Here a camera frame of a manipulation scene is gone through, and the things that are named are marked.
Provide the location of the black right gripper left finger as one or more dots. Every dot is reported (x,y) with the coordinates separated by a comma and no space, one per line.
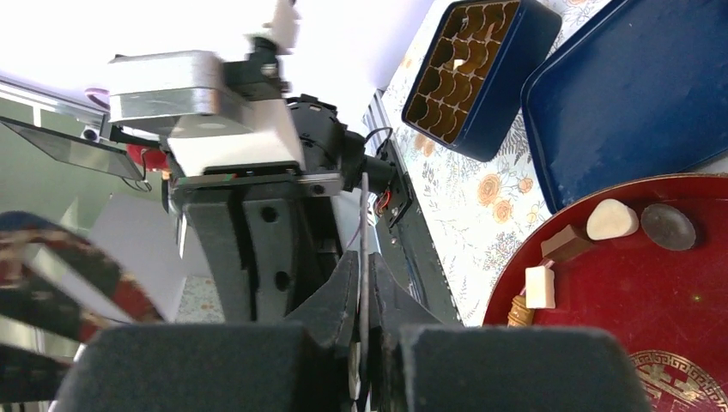
(298,364)

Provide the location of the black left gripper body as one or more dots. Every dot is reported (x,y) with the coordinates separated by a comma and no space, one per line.
(269,233)

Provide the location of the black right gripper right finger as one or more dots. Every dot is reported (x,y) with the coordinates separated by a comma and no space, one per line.
(416,363)

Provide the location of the red round tray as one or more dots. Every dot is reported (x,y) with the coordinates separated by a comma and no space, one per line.
(667,308)

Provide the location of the silver serving tongs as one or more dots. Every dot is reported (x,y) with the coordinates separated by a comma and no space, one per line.
(364,300)

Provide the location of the blue chocolate tin box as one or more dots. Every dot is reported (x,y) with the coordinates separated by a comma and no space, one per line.
(467,92)

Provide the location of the floral tablecloth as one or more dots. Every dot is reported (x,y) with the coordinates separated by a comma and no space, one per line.
(478,213)

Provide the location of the blue tin lid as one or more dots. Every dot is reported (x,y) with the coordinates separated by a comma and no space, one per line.
(639,90)

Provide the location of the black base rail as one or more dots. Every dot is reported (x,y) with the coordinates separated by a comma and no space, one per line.
(405,241)

